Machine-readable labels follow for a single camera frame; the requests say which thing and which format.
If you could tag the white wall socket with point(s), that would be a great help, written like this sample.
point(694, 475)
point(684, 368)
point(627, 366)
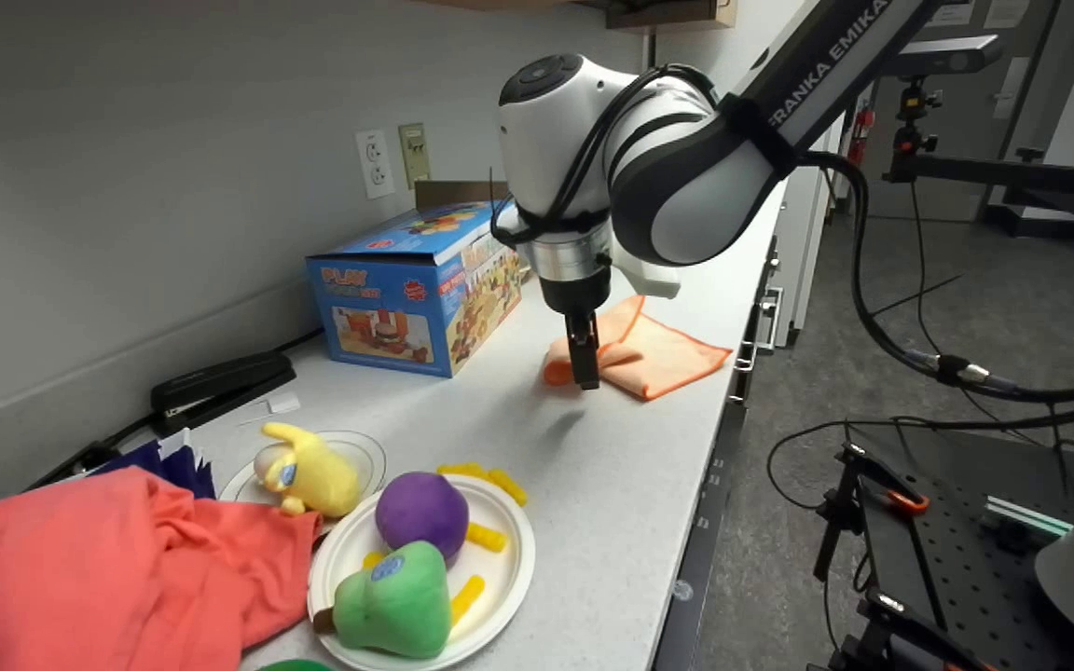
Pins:
point(375, 163)

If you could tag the beige wall switch plate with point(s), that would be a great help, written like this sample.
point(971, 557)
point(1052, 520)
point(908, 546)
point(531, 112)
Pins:
point(414, 154)

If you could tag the green plush pear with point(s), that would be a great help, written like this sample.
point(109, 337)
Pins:
point(392, 606)

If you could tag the yellow toy fries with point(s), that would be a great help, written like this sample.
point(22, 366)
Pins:
point(504, 485)

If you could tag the red fire extinguisher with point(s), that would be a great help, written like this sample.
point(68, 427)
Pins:
point(861, 130)

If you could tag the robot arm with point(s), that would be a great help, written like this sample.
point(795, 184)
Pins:
point(565, 140)

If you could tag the wooden shelf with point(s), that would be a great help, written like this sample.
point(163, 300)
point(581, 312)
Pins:
point(667, 13)

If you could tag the green plush toy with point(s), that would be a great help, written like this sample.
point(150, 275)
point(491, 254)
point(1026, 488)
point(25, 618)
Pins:
point(295, 665)

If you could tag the dark blue cloth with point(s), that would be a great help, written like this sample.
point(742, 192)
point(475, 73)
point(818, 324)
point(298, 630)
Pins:
point(178, 471)

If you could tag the orange clamp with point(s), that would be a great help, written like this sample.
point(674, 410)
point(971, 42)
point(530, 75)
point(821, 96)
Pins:
point(910, 504)

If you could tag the large white paper plate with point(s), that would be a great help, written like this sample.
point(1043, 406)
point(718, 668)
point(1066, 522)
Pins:
point(500, 568)

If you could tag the blue toy food box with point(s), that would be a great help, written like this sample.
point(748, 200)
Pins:
point(406, 308)

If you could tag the camera on mount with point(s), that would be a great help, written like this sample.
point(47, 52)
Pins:
point(947, 58)

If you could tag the black stapler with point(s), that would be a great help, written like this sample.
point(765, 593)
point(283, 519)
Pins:
point(220, 382)

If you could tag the yellow toy fry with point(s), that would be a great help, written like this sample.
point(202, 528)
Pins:
point(373, 559)
point(467, 598)
point(488, 538)

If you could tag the red cloth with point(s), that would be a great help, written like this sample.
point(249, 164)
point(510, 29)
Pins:
point(80, 578)

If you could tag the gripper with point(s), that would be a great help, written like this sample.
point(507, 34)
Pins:
point(574, 291)

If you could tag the orange cloth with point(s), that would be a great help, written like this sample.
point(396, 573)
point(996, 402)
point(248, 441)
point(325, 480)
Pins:
point(658, 359)

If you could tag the purple plush fruit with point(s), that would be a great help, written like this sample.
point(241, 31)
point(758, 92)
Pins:
point(422, 511)

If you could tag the yellow plush toy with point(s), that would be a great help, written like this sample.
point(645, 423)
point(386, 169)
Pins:
point(318, 475)

